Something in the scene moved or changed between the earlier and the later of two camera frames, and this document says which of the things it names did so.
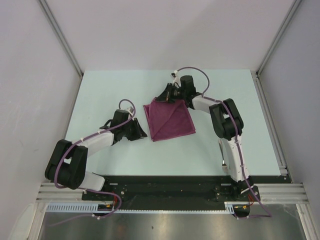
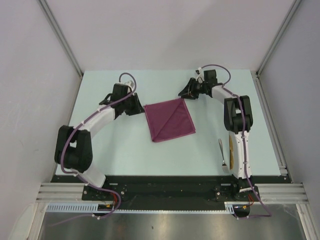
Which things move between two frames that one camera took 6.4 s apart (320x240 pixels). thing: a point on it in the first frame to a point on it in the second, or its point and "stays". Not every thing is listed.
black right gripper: [166, 95] to [189, 92]
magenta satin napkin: [168, 120] stays
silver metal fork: [224, 166] stays
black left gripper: [138, 133] to [138, 108]
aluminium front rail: [272, 193] stays
